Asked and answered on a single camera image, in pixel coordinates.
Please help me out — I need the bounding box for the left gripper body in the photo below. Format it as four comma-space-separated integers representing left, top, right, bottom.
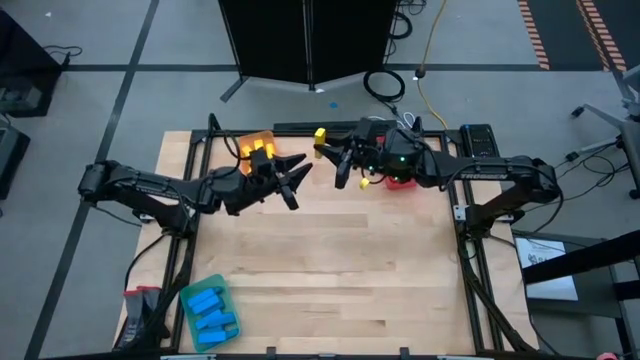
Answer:
219, 162, 301, 217

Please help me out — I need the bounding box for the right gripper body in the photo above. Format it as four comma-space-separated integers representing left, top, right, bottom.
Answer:
333, 118, 427, 191

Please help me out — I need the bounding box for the blue wooden block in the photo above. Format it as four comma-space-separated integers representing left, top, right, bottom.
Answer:
194, 309, 237, 330
187, 287, 225, 307
197, 327, 240, 346
192, 295, 226, 316

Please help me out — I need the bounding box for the red plastic bin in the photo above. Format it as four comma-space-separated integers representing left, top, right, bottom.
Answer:
376, 133, 419, 192

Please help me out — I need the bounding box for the orange translucent bin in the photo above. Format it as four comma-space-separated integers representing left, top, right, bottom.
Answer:
238, 129, 278, 176

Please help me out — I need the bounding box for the black control box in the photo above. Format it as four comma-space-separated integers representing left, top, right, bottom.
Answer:
459, 123, 501, 159

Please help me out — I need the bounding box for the teal translucent bin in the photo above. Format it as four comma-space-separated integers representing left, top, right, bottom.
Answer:
179, 273, 244, 354

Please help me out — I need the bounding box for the black room divider panel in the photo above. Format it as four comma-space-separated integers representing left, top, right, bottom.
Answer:
218, 0, 312, 104
309, 0, 400, 86

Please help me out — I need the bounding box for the white paper sheet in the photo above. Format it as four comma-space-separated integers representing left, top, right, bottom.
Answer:
514, 237, 580, 302

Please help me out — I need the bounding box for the black stand beam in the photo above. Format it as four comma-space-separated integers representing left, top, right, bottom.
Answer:
522, 228, 640, 360

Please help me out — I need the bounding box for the dark equipment case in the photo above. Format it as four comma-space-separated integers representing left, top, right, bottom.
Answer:
0, 124, 31, 201

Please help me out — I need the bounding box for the grey office chair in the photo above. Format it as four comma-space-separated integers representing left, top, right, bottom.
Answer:
569, 64, 640, 201

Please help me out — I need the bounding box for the black cabinet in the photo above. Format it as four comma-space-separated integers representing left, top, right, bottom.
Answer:
0, 9, 64, 119

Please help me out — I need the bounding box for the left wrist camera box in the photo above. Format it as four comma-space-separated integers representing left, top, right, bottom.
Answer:
249, 148, 274, 176

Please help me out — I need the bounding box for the white floor cable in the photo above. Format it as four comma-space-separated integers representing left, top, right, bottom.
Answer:
369, 112, 417, 130

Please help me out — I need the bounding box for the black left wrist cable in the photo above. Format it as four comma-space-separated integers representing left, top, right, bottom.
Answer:
222, 130, 251, 174

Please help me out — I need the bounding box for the coiled black floor cable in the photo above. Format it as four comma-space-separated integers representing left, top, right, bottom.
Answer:
362, 68, 407, 114

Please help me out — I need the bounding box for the yellow hanging cable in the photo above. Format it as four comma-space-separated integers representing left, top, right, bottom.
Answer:
416, 0, 450, 130

